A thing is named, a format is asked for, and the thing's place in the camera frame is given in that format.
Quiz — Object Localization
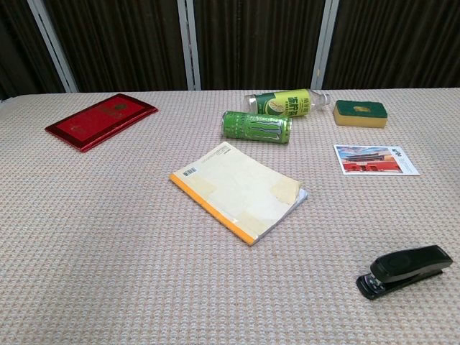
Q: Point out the yellow spine notebook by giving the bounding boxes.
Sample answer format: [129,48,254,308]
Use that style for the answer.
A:
[169,141,309,247]

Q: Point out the postcard with red building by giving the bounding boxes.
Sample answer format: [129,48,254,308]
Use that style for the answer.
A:
[333,144,420,177]

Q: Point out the clear bottle with green label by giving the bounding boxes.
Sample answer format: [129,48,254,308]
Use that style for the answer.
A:
[245,88,331,116]

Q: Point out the red certificate folder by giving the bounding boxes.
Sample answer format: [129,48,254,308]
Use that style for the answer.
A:
[45,93,160,153]

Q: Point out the grey metal partition post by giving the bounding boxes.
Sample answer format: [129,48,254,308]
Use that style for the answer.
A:
[310,0,340,91]
[176,0,201,91]
[27,0,79,93]

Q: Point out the green Monster energy can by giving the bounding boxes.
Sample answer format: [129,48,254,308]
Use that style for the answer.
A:
[221,110,293,145]

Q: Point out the black stapler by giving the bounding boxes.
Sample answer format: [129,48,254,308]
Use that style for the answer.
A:
[356,244,454,300]

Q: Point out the green and yellow sponge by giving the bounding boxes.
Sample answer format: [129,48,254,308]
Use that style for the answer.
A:
[333,99,389,127]

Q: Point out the beige woven tablecloth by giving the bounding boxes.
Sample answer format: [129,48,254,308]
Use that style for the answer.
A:
[0,87,460,345]

